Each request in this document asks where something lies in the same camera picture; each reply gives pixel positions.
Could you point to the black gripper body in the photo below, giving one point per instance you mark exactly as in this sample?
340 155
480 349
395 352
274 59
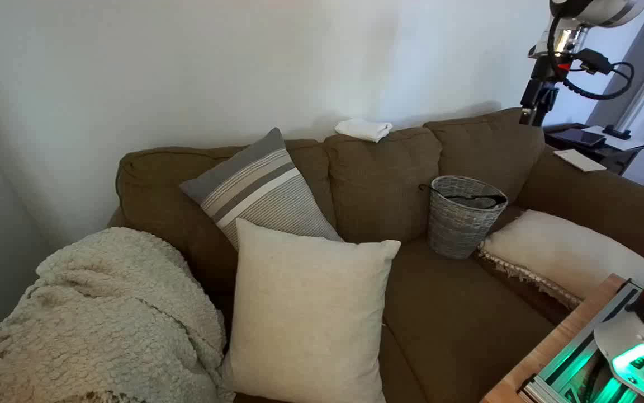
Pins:
539 91

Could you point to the grey wicker bucket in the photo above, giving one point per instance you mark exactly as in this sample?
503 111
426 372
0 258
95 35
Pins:
457 224

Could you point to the white paper sheet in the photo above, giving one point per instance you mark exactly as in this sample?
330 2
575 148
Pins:
580 160

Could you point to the dark side table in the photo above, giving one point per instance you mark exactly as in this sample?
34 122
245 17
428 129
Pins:
598 148

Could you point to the white fringed pillow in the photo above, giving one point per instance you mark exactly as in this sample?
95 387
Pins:
559 249

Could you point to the white folded cloth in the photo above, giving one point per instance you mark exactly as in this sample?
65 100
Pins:
365 129

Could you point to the brown fabric sofa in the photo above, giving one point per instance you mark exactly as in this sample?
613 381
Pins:
381 180

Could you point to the wooden mounting board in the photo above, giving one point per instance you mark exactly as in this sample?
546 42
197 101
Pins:
530 366

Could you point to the grey striped throw pillow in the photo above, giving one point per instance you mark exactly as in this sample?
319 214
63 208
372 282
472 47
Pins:
258 192

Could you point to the cream square throw pillow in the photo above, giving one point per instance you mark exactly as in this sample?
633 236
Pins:
303 315

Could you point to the cream knitted blanket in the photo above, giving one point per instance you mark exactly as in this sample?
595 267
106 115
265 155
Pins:
106 321

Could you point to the aluminium rail frame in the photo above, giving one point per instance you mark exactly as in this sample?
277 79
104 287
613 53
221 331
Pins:
581 338

